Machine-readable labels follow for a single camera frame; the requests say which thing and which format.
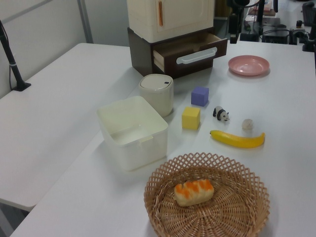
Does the yellow foam cube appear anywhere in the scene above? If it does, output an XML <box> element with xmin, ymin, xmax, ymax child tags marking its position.
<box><xmin>181</xmin><ymin>106</ymin><xmax>201</xmax><ymax>130</ymax></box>

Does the small white garlic toy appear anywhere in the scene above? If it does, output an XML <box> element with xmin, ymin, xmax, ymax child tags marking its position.
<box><xmin>241</xmin><ymin>118</ymin><xmax>254</xmax><ymax>131</ymax></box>

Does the cream open plastic bin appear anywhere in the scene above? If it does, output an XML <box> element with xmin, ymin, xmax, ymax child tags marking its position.
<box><xmin>96</xmin><ymin>95</ymin><xmax>169</xmax><ymax>172</ymax></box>

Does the dark brown drawer cabinet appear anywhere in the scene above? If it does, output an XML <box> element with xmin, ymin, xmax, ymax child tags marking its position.
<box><xmin>127</xmin><ymin>26</ymin><xmax>215</xmax><ymax>79</ymax></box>

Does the beige lidded mini trash bin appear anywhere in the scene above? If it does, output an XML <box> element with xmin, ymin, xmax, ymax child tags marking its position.
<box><xmin>139</xmin><ymin>73</ymin><xmax>174</xmax><ymax>117</ymax></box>

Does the pink plastic plate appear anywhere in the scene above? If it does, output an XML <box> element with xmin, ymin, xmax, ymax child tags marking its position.
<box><xmin>228</xmin><ymin>55</ymin><xmax>271</xmax><ymax>77</ymax></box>

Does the cream plastic storage box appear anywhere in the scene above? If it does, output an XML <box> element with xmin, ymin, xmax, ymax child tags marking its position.
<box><xmin>126</xmin><ymin>0</ymin><xmax>215</xmax><ymax>42</ymax></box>

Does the black equipment box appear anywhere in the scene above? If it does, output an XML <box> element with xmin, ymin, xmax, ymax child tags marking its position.
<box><xmin>261</xmin><ymin>29</ymin><xmax>290</xmax><ymax>44</ymax></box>

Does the yellow toy banana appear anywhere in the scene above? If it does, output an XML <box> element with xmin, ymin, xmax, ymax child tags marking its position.
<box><xmin>209</xmin><ymin>129</ymin><xmax>266</xmax><ymax>149</ymax></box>

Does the purple foam cube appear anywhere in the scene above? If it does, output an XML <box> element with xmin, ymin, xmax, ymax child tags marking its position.
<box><xmin>191</xmin><ymin>85</ymin><xmax>210</xmax><ymax>107</ymax></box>

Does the woven wicker basket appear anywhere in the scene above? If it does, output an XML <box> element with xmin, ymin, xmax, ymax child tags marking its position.
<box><xmin>144</xmin><ymin>152</ymin><xmax>271</xmax><ymax>237</ymax></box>

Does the black vertical monitor pole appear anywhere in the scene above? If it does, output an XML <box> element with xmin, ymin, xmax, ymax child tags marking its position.
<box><xmin>256</xmin><ymin>0</ymin><xmax>266</xmax><ymax>23</ymax></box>

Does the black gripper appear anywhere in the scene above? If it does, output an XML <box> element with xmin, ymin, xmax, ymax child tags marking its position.
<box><xmin>229</xmin><ymin>13</ymin><xmax>242</xmax><ymax>44</ymax></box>

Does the brown drawer with white handle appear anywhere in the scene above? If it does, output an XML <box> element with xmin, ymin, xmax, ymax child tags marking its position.
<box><xmin>153</xmin><ymin>33</ymin><xmax>229</xmax><ymax>75</ymax></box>

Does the orange topped toy bread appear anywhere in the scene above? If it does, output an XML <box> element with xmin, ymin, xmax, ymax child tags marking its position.
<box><xmin>174</xmin><ymin>179</ymin><xmax>215</xmax><ymax>207</ymax></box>

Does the black camera stand pole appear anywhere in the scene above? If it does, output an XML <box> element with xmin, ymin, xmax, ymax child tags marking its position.
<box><xmin>0</xmin><ymin>19</ymin><xmax>32</xmax><ymax>92</ymax></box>

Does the panda figurine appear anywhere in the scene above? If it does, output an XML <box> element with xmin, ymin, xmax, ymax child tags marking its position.
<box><xmin>212</xmin><ymin>106</ymin><xmax>230</xmax><ymax>123</ymax></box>

